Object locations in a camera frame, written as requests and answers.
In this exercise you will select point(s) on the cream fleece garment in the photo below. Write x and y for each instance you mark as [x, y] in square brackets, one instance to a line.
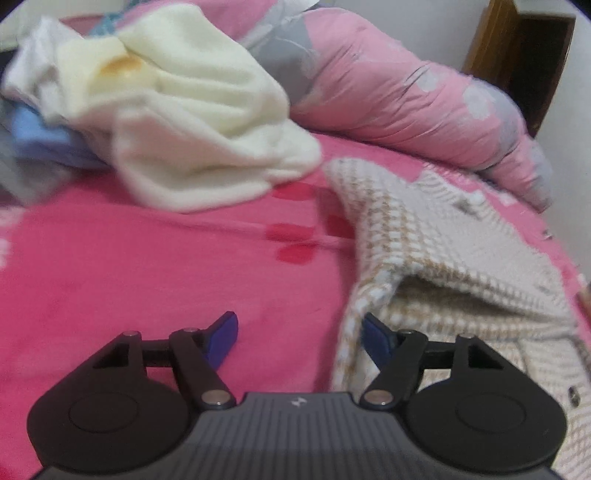
[198, 124]

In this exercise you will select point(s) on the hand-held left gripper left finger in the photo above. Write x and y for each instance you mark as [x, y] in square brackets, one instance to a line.
[224, 334]

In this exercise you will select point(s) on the blue cloth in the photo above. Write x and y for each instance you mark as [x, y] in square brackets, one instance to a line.
[41, 138]

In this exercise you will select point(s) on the white cloth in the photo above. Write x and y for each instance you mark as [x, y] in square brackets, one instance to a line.
[32, 64]

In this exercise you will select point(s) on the beige white houndstooth coat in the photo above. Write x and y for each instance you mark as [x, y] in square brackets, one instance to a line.
[438, 240]

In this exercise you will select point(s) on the pink floral bed blanket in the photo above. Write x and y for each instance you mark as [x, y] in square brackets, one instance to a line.
[138, 267]

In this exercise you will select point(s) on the wooden door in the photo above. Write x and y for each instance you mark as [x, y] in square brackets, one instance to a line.
[521, 50]

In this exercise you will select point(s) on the pink grey floral duvet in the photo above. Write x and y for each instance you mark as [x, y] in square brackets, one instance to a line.
[392, 83]

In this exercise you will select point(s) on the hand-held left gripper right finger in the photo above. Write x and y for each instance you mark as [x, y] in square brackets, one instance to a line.
[376, 339]

